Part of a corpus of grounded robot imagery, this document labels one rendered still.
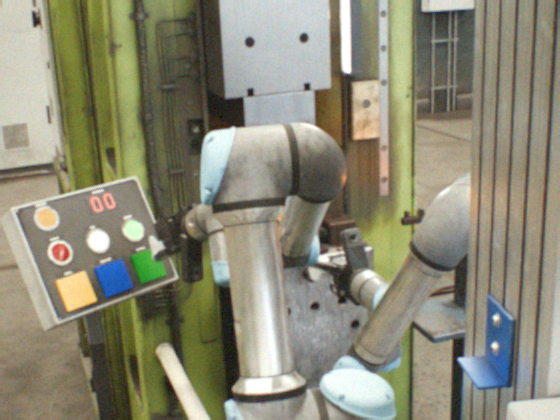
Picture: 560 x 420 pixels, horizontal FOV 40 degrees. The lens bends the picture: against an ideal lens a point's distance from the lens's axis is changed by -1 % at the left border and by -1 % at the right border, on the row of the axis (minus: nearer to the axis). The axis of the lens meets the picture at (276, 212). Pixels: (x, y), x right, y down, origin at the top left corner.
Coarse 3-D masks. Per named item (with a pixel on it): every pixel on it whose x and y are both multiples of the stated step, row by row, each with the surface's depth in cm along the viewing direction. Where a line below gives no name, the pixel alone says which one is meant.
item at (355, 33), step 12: (348, 0) 212; (360, 0) 213; (348, 12) 213; (360, 12) 214; (348, 24) 214; (360, 24) 215; (348, 36) 215; (360, 36) 216; (348, 48) 216; (360, 48) 217; (348, 60) 217; (360, 60) 218; (348, 72) 219; (360, 72) 219
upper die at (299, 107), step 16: (208, 96) 231; (256, 96) 199; (272, 96) 201; (288, 96) 202; (304, 96) 204; (208, 112) 234; (224, 112) 217; (240, 112) 202; (256, 112) 200; (272, 112) 202; (288, 112) 204; (304, 112) 205
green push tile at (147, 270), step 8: (136, 256) 183; (144, 256) 184; (136, 264) 182; (144, 264) 183; (152, 264) 185; (160, 264) 186; (136, 272) 182; (144, 272) 182; (152, 272) 184; (160, 272) 185; (144, 280) 182; (152, 280) 183
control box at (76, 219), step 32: (96, 192) 183; (128, 192) 188; (32, 224) 170; (64, 224) 175; (96, 224) 180; (32, 256) 168; (96, 256) 177; (128, 256) 182; (32, 288) 170; (96, 288) 174; (64, 320) 167
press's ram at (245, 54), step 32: (224, 0) 190; (256, 0) 192; (288, 0) 195; (320, 0) 198; (224, 32) 192; (256, 32) 195; (288, 32) 198; (320, 32) 201; (224, 64) 194; (256, 64) 197; (288, 64) 200; (320, 64) 203; (224, 96) 197
